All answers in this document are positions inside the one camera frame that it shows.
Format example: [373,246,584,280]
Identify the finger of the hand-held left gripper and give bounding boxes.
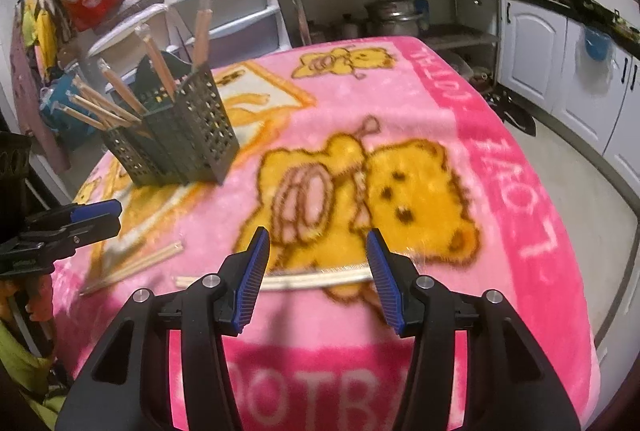
[0,216,121,279]
[24,200,123,233]

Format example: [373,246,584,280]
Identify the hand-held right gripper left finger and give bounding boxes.
[56,226,272,431]

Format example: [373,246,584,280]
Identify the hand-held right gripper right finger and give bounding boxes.
[365,228,583,431]

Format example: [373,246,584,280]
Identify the wooden chopsticks pair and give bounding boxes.
[174,267,374,291]
[72,75,143,126]
[80,241,185,297]
[66,92,128,128]
[54,104,110,131]

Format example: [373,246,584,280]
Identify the grey-green plastic utensil holder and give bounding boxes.
[101,52,240,188]

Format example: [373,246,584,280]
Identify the person's left forearm green sleeve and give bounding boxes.
[0,320,70,418]

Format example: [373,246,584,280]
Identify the person's left hand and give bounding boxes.
[0,278,55,328]

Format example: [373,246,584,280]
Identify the pink printed bear blanket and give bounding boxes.
[50,35,599,431]

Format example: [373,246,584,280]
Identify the black shoes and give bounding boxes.
[487,90,538,138]

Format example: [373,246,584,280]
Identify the white plastic shelf unit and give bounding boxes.
[85,0,292,63]

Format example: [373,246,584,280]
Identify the steel cooking pot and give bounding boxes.
[365,0,427,38]

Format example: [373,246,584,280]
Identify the white kitchen cabinets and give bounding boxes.
[500,0,640,179]

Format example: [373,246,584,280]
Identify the blue hanging container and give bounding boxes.
[583,26,614,62]

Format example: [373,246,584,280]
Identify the wooden handled utensil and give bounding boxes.
[192,8,214,73]
[134,24,179,103]
[96,58,147,118]

